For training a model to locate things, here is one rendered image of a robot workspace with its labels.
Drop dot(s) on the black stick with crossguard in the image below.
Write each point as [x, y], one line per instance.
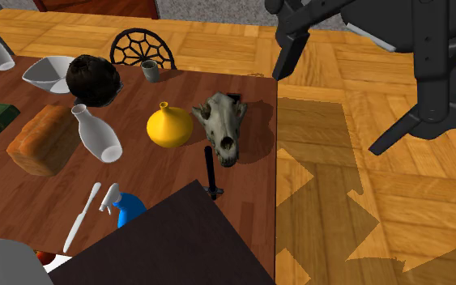
[210, 165]

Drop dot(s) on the blue spray bottle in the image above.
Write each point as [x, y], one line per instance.
[131, 207]

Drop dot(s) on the grey animal skull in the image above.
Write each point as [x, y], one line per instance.
[221, 118]

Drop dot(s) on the grey cup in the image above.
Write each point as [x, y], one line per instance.
[151, 72]

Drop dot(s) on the red-brown wooden cabinet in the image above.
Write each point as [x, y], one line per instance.
[101, 8]

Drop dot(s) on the white angular bowl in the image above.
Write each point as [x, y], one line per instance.
[46, 73]

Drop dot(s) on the brown wooden table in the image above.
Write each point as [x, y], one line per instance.
[160, 173]

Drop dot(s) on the yellow round vase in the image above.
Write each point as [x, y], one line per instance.
[170, 127]

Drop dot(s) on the black furry round object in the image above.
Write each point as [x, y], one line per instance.
[93, 81]

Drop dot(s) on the red round fruit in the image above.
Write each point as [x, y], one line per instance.
[46, 257]

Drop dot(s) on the brown bread loaf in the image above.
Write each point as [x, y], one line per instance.
[42, 142]

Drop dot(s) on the white narrow-neck vase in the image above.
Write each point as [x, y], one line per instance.
[97, 134]

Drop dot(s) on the black office chair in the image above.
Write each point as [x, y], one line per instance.
[433, 59]

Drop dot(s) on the white table knife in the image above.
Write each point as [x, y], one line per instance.
[79, 219]

